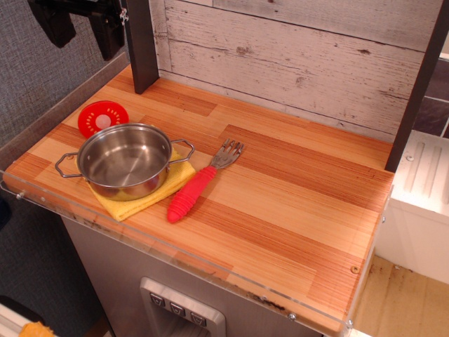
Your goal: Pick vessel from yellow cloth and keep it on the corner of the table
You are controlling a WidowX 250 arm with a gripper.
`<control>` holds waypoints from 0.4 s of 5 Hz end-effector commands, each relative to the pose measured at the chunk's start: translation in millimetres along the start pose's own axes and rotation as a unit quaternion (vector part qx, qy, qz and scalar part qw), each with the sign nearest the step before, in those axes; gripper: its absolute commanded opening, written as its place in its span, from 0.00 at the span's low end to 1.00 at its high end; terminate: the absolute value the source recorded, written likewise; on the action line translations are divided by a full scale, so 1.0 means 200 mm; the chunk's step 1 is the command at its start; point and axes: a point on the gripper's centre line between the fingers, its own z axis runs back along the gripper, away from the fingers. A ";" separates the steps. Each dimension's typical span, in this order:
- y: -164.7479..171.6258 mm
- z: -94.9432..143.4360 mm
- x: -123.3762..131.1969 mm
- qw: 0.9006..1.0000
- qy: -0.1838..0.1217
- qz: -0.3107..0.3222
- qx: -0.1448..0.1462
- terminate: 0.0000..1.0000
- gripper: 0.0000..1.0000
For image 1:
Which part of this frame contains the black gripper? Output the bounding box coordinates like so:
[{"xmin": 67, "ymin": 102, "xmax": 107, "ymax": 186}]
[{"xmin": 28, "ymin": 0, "xmax": 128, "ymax": 61}]

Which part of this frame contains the stainless steel pot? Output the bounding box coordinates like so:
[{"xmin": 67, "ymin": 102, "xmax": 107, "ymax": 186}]
[{"xmin": 55, "ymin": 123, "xmax": 195, "ymax": 201}]

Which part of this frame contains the red toy tomato slice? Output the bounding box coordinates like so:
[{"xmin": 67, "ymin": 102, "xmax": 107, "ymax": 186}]
[{"xmin": 78, "ymin": 100, "xmax": 129, "ymax": 138}]

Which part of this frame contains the clear acrylic edge guard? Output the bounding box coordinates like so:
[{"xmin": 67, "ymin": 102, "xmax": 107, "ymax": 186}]
[{"xmin": 3, "ymin": 167, "xmax": 391, "ymax": 336}]

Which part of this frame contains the grey toy fridge cabinet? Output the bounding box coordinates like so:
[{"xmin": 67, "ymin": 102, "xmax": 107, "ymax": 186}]
[{"xmin": 63, "ymin": 219, "xmax": 318, "ymax": 336}]

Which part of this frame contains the silver dispenser panel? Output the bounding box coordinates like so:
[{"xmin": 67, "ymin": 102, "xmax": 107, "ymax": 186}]
[{"xmin": 140, "ymin": 277, "xmax": 227, "ymax": 336}]

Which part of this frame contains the dark left cabinet post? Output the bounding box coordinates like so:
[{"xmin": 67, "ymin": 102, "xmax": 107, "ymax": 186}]
[{"xmin": 121, "ymin": 0, "xmax": 159, "ymax": 94}]

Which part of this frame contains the dark cabinet post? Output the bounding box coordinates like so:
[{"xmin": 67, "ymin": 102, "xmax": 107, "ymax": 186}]
[
  {"xmin": 384, "ymin": 0, "xmax": 448, "ymax": 173},
  {"xmin": 121, "ymin": 0, "xmax": 159, "ymax": 94}
]

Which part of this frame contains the red-handled metal fork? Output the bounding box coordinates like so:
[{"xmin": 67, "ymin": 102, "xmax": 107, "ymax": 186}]
[{"xmin": 167, "ymin": 139, "xmax": 244, "ymax": 223}]

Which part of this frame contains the dark right cabinet post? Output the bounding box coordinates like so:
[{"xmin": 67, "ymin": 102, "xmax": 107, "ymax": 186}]
[{"xmin": 384, "ymin": 0, "xmax": 448, "ymax": 173}]

